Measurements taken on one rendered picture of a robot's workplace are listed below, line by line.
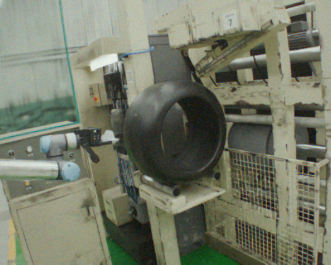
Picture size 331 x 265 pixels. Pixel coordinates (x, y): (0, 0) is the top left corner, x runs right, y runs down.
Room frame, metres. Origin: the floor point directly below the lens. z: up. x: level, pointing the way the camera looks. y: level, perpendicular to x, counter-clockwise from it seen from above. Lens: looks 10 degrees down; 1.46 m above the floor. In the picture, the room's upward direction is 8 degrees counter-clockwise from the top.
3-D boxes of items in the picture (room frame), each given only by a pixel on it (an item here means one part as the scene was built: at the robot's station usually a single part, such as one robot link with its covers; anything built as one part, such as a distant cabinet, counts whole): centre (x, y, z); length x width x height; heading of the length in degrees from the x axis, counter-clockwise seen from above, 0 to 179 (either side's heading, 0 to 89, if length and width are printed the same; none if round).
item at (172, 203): (1.52, 0.08, 0.83); 0.36 x 0.09 x 0.06; 31
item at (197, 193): (1.59, -0.04, 0.80); 0.37 x 0.36 x 0.02; 121
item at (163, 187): (1.51, 0.07, 0.90); 0.35 x 0.05 x 0.05; 31
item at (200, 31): (1.64, -0.36, 1.71); 0.61 x 0.25 x 0.15; 31
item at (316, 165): (1.57, -0.44, 0.65); 0.90 x 0.02 x 0.70; 31
